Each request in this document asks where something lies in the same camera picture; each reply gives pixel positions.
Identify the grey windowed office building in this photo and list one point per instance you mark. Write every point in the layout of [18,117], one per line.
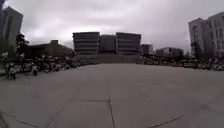
[210,35]

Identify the tall grey building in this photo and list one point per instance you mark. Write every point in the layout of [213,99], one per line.
[10,28]

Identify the small distant building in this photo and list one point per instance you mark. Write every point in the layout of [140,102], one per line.
[146,49]

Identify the wide dark twin-block building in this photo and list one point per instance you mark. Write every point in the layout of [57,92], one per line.
[106,43]

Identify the row of parked bicycles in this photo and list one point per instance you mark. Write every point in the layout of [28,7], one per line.
[40,65]
[186,62]

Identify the distant low building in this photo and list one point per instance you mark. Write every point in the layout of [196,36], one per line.
[169,52]

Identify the grey paved slab plaza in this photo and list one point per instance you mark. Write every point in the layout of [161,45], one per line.
[113,86]

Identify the dark tree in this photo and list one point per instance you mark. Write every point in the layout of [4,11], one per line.
[20,45]

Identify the low dark building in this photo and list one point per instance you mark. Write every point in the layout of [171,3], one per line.
[50,49]

